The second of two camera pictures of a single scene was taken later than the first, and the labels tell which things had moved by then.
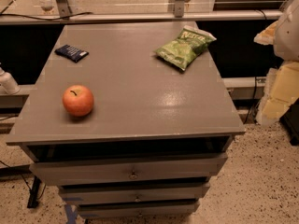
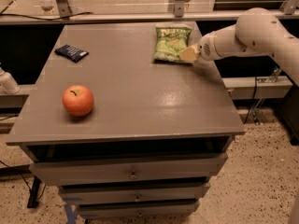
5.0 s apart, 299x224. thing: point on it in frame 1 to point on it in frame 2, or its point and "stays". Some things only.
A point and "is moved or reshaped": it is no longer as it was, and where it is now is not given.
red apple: x=78 y=100 stays
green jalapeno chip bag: x=181 y=50 is moved or reshaped
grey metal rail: x=85 y=17 stays
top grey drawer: x=170 y=169 stays
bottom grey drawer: x=138 y=209 stays
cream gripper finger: x=281 y=91 to x=190 y=54
